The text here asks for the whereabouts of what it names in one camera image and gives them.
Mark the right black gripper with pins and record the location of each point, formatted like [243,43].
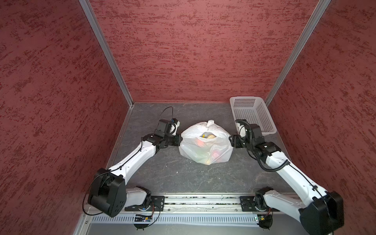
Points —
[235,141]

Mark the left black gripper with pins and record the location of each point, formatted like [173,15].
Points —
[177,142]

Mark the white plastic bag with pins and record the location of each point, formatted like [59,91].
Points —
[206,151]

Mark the white perforated plastic basket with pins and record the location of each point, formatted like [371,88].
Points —
[254,111]

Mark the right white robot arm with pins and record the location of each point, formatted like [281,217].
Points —
[319,211]

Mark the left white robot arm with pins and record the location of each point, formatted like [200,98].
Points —
[108,191]

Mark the pale peach fruit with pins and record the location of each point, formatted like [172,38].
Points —
[208,135]

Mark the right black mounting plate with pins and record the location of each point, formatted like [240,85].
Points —
[247,204]

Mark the black mounting plate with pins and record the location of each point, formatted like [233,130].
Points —
[153,202]
[247,204]

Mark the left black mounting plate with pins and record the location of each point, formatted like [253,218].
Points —
[153,202]

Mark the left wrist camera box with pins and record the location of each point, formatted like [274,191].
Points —
[167,127]

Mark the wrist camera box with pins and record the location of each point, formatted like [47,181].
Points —
[249,133]
[167,127]

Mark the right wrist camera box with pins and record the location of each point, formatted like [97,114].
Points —
[249,133]

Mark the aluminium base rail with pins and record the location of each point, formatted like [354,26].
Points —
[202,202]

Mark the perforated metal cable tray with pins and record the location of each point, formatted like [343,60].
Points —
[247,220]

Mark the left aluminium corner post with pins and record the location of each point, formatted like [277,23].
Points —
[90,15]

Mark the aluminium corner post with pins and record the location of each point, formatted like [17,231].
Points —
[90,15]
[311,24]

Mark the right aluminium corner post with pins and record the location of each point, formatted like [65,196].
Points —
[311,24]

